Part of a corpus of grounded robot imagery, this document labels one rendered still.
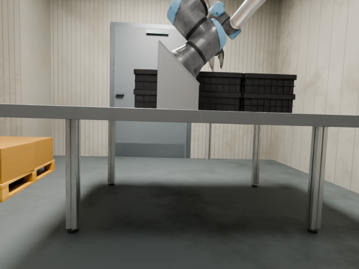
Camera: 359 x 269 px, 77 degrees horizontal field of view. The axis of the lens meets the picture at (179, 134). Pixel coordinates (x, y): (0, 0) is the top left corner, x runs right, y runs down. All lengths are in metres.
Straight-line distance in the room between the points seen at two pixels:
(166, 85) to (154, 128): 2.94
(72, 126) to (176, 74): 0.72
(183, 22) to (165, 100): 0.32
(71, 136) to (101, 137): 2.61
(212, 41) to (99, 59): 3.23
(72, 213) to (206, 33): 1.16
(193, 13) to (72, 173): 1.02
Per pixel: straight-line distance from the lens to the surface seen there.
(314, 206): 1.64
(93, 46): 4.14
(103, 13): 4.27
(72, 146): 1.38
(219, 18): 1.47
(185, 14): 0.98
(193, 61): 0.92
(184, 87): 0.85
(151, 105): 1.26
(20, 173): 2.42
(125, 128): 3.82
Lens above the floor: 0.67
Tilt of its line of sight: 4 degrees down
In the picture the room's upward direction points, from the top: 2 degrees clockwise
